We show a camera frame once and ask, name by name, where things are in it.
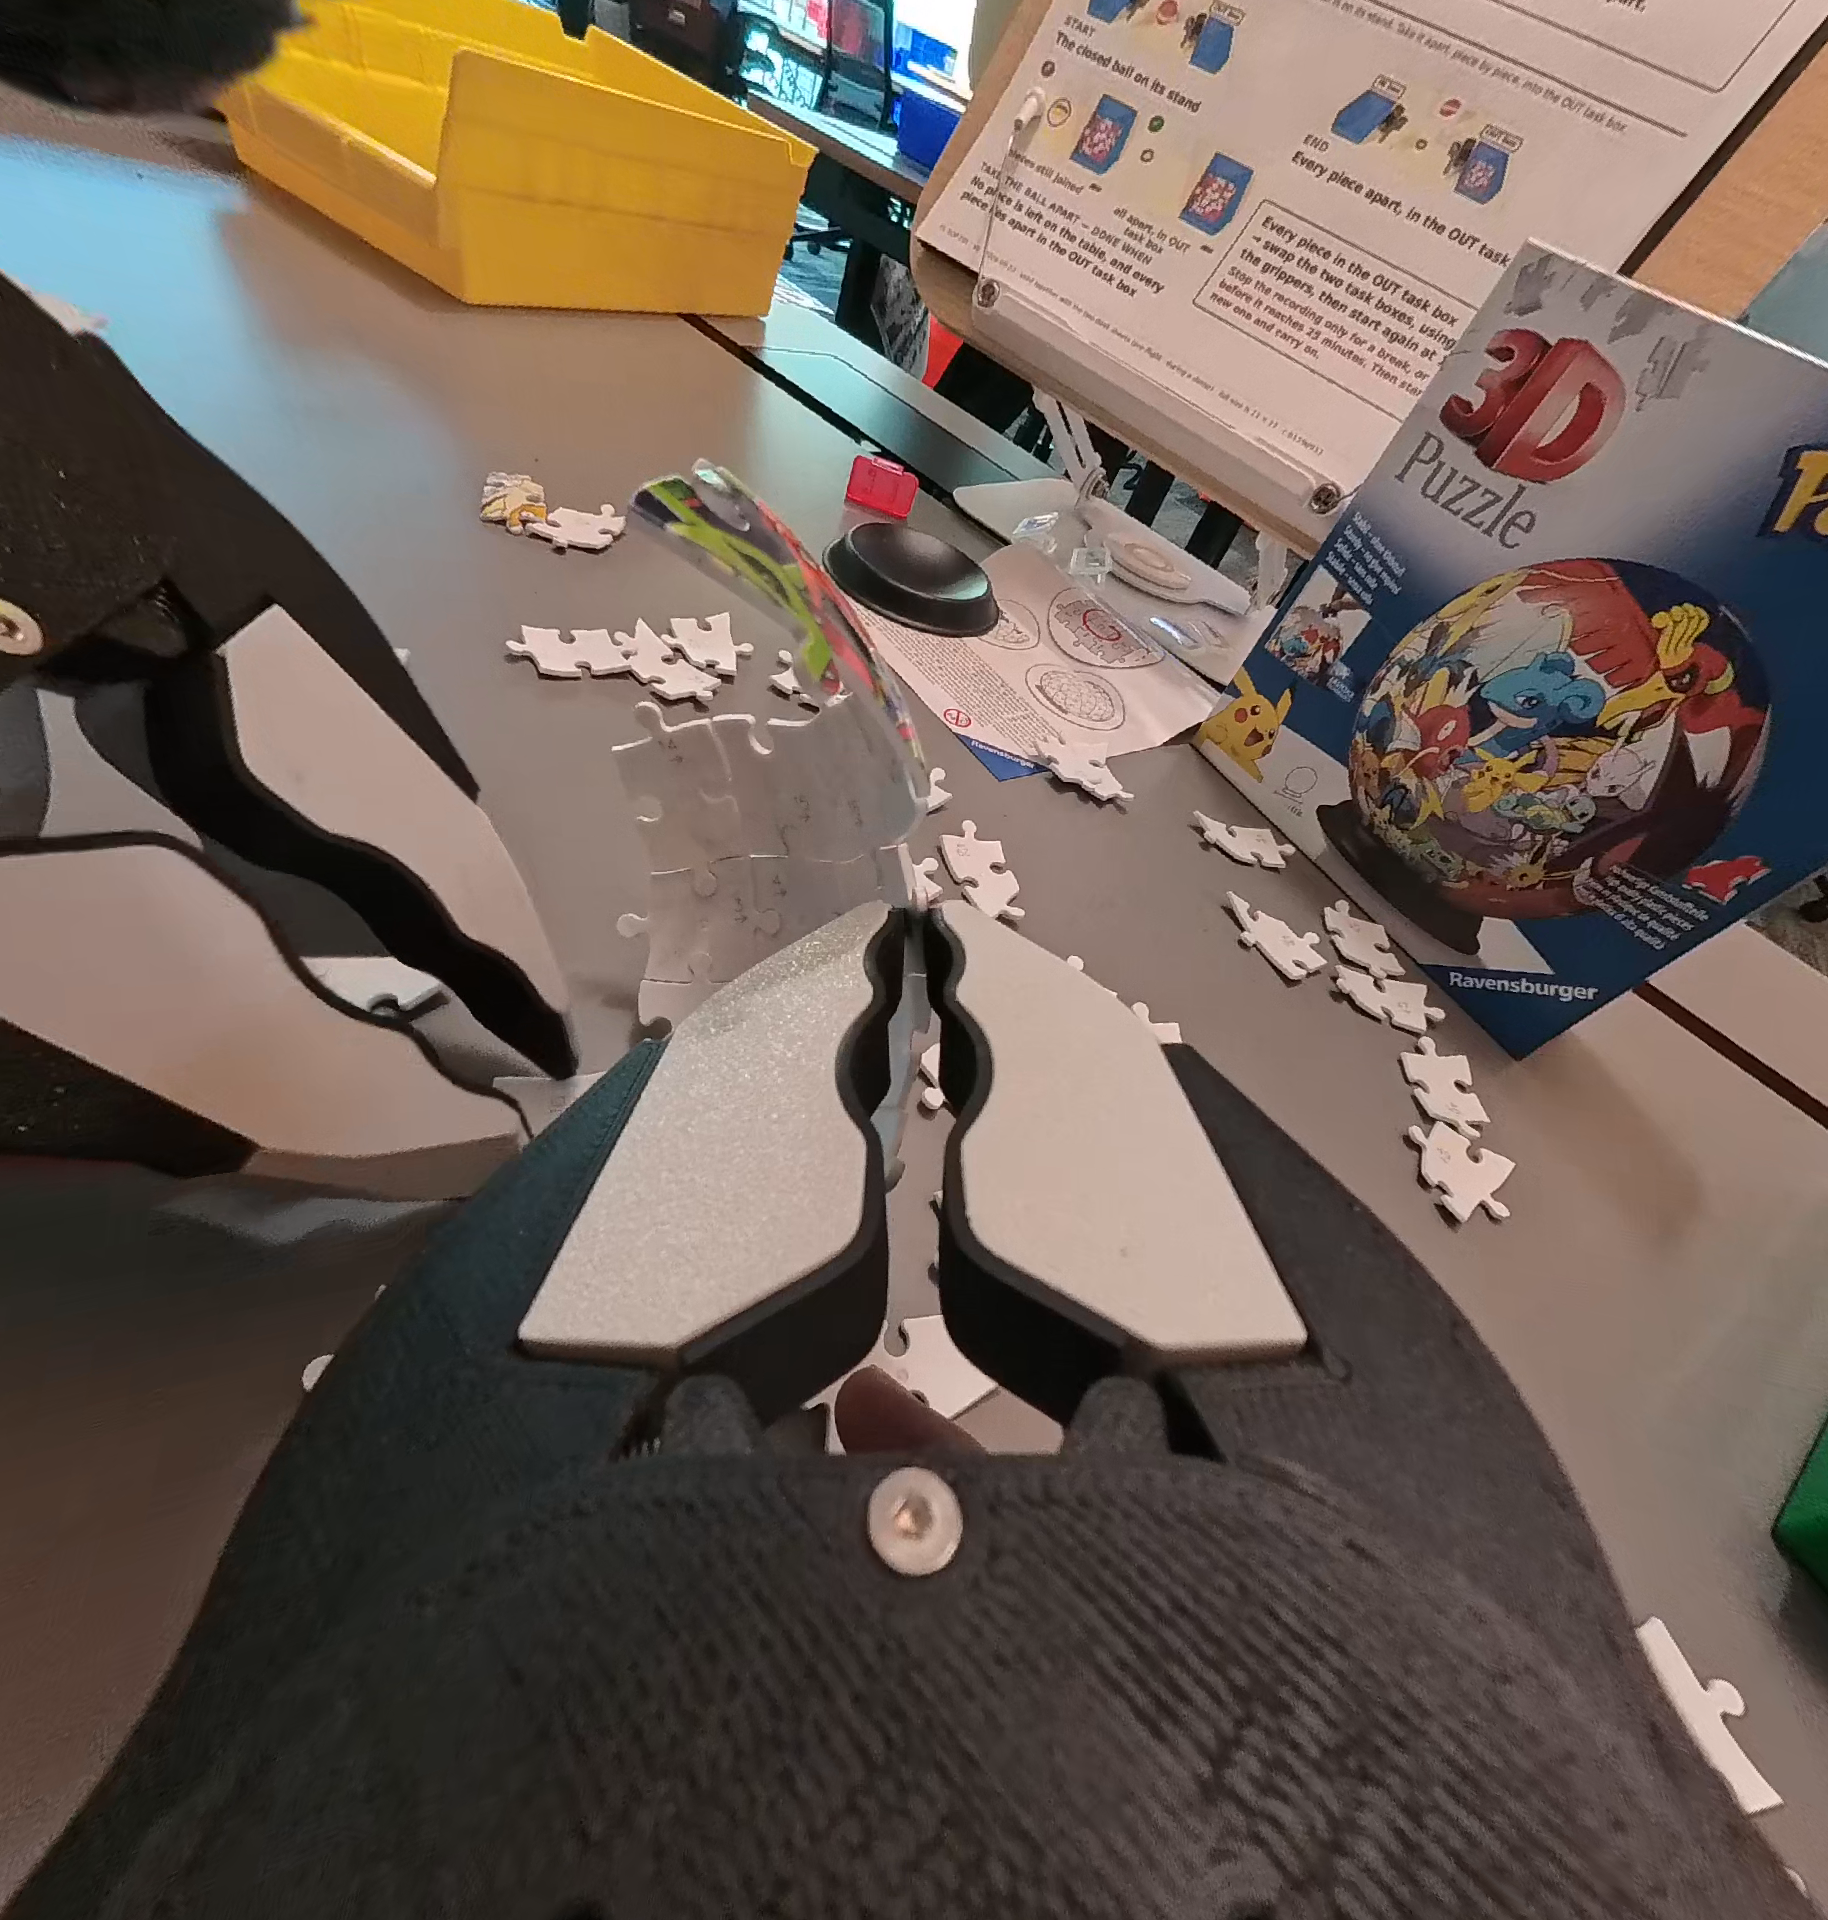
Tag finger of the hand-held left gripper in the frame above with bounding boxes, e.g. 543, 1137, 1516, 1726
175, 600, 582, 1082
0, 830, 513, 1190

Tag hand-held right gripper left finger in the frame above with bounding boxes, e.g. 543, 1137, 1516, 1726
517, 901, 915, 1369

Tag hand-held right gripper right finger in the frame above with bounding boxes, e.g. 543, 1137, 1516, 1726
922, 901, 1310, 1369

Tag white puzzle pieces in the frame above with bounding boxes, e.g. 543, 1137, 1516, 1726
302, 502, 1788, 1817

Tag assembled curved puzzle ball section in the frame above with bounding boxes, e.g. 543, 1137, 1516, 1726
615, 465, 957, 1188

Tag black round ball stand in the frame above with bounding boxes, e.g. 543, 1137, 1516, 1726
825, 521, 1000, 636

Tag blue puzzle box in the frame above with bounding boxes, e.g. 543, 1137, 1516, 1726
1196, 240, 1828, 1063

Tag person's right hand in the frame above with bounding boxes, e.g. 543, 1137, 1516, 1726
826, 1367, 984, 1457

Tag white printed instruction leaflet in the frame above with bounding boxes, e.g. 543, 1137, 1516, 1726
854, 541, 1229, 783

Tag yellow plastic bin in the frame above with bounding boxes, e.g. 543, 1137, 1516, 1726
217, 0, 820, 320

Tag white folding stand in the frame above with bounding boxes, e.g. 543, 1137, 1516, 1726
952, 382, 1274, 620

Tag instruction sheet on clipboard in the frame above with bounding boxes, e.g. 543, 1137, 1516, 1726
909, 0, 1828, 559

